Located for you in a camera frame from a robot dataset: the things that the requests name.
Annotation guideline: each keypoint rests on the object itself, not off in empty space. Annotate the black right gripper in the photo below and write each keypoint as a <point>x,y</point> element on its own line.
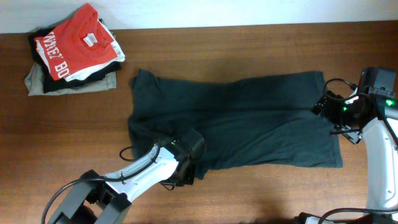
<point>336,100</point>

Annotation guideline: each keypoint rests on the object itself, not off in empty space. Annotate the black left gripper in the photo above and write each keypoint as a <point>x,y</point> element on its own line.
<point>189,177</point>

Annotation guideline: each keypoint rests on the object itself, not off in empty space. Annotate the dark green t-shirt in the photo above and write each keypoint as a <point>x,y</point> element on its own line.
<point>248,122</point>

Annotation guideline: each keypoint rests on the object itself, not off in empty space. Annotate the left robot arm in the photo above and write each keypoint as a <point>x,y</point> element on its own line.
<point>107,199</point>

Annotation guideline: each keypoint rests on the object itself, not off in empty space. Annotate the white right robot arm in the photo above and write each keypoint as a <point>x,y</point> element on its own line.
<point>380,137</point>

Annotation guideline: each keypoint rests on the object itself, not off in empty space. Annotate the white folded shirt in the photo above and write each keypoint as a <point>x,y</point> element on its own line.
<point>84,74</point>

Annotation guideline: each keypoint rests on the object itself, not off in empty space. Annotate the black folded shirt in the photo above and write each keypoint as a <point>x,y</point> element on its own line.
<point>62,84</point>

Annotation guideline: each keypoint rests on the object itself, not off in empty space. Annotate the red folded t-shirt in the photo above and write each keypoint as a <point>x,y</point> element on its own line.
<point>79,43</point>

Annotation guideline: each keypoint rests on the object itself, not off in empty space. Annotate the olive grey folded garment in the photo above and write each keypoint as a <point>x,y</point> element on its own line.
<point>34,85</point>

